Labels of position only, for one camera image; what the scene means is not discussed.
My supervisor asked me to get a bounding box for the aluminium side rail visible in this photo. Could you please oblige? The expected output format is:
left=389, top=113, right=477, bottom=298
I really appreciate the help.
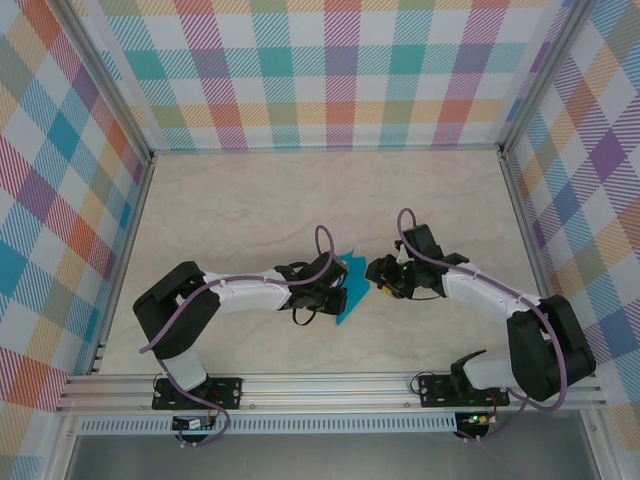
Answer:
left=87, top=152, right=157, bottom=376
left=499, top=149, right=571, bottom=371

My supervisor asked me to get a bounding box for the purple cable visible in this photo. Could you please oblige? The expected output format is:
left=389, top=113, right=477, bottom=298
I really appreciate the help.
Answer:
left=138, top=225, right=337, bottom=449
left=397, top=207, right=569, bottom=445

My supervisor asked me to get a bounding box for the grey metal panel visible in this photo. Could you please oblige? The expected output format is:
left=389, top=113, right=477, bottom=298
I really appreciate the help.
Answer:
left=64, top=432, right=601, bottom=480

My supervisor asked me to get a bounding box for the aluminium cross rail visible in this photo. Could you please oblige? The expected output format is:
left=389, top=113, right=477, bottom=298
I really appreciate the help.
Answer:
left=55, top=368, right=609, bottom=414

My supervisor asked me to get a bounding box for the aluminium frame post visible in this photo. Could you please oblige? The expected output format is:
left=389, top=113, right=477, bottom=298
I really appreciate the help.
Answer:
left=49, top=0, right=156, bottom=161
left=499, top=0, right=601, bottom=156

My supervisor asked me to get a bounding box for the slotted grey cable duct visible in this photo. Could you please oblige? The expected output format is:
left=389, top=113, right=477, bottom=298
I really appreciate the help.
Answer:
left=77, top=412, right=459, bottom=435

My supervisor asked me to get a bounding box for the circuit board white label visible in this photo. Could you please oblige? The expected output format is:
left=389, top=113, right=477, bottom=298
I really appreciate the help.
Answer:
left=171, top=416, right=217, bottom=432

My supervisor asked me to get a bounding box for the thin aluminium rail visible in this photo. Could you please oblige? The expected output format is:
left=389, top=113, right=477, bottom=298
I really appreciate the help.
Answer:
left=149, top=143, right=506, bottom=154

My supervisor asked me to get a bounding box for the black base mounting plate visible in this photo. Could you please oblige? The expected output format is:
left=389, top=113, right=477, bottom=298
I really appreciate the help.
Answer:
left=417, top=372, right=510, bottom=409
left=151, top=377, right=245, bottom=412

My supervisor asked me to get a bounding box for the blue square paper sheet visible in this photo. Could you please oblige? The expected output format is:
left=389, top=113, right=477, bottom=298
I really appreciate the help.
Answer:
left=334, top=248, right=374, bottom=327

